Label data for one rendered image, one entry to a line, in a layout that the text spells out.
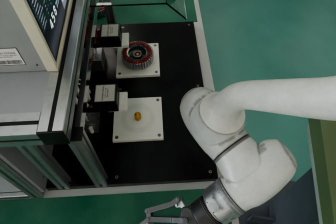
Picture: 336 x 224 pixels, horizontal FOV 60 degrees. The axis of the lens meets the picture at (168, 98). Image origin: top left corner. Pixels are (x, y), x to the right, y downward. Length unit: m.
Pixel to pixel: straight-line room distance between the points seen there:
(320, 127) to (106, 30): 0.70
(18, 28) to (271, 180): 0.54
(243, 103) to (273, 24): 1.98
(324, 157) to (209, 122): 0.40
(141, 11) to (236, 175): 0.85
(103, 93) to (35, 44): 0.29
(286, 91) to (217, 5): 2.13
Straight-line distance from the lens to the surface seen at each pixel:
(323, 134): 0.94
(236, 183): 0.64
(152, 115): 0.90
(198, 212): 0.68
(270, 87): 0.49
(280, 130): 1.89
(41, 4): 0.57
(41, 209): 0.90
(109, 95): 0.79
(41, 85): 0.60
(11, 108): 0.59
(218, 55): 2.15
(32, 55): 0.59
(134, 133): 0.88
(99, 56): 1.02
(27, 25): 0.54
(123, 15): 1.27
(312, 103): 0.44
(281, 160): 0.64
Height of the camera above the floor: 1.56
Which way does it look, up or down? 56 degrees down
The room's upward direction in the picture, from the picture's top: straight up
